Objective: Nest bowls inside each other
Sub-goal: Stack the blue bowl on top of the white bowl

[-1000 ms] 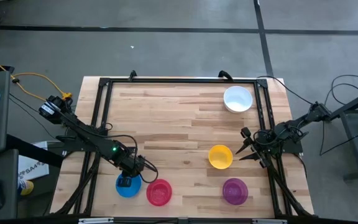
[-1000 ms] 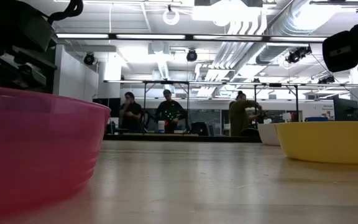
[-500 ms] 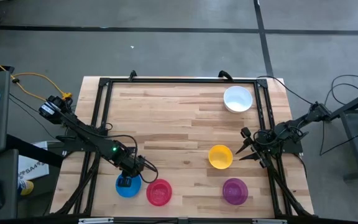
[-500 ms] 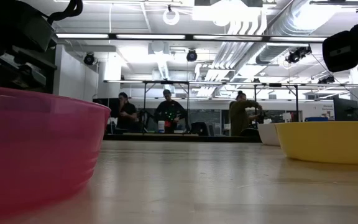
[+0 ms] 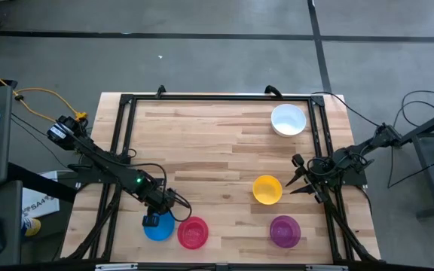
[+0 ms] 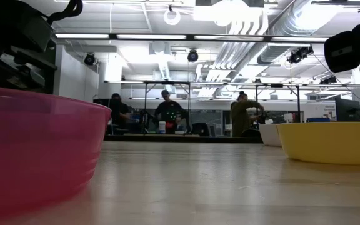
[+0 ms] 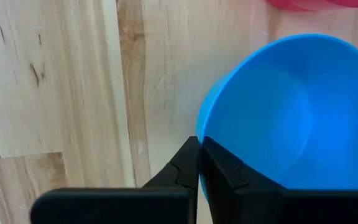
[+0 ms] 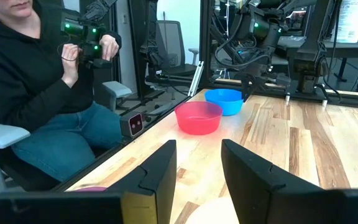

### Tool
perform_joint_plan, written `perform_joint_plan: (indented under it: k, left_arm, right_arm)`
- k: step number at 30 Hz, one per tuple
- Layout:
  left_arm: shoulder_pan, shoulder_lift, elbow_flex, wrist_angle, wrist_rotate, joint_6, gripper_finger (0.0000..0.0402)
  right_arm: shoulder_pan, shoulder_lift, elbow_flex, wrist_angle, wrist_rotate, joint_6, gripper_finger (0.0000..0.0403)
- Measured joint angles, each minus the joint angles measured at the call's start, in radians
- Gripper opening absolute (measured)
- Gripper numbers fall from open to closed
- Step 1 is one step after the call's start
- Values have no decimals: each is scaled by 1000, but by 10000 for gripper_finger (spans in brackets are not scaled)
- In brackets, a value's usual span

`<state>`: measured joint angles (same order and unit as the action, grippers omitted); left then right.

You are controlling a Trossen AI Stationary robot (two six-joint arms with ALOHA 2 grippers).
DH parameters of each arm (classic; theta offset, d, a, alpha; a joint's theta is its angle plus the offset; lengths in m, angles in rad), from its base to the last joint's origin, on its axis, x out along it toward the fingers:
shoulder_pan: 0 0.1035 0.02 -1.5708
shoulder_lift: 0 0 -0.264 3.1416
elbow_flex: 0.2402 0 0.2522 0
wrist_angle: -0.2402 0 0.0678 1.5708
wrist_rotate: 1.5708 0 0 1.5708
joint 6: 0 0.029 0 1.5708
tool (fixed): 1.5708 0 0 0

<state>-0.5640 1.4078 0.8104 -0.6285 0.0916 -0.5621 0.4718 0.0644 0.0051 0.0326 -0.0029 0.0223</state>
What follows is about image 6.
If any black office chair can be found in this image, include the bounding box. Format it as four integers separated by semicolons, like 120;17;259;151
191;122;211;137

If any person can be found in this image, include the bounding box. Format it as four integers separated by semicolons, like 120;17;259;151
229;91;266;138
154;89;184;134
110;92;133;135

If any yellow plastic bowl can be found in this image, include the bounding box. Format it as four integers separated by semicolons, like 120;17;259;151
276;121;360;166

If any silver ventilation duct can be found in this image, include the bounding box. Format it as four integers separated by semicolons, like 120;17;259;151
256;0;334;66

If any overhead LED light bar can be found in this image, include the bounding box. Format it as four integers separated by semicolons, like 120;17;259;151
54;32;331;44

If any black chair back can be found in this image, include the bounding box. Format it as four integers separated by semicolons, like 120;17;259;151
241;128;262;138

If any black ceiling camera cluster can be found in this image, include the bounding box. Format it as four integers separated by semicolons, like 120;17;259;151
287;45;314;65

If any white ceiling ring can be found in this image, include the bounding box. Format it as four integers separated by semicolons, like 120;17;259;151
163;7;182;26

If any black ceiling-mounted camera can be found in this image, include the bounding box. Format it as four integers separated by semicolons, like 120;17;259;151
187;49;199;63
84;52;96;66
319;76;338;85

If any dark glass partition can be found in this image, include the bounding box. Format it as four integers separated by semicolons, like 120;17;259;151
9;45;58;94

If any pink translucent plastic bowl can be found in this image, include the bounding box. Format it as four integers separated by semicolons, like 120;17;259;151
0;84;113;223

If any black metal workstation frame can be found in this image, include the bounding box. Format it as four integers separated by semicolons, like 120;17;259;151
254;83;301;123
142;80;192;135

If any black computer monitor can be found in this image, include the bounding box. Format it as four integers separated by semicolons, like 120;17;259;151
92;98;121;108
335;97;360;123

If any white bowl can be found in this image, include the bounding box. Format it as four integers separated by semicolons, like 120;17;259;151
258;123;283;148

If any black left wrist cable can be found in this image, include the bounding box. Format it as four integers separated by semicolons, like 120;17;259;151
46;0;84;26

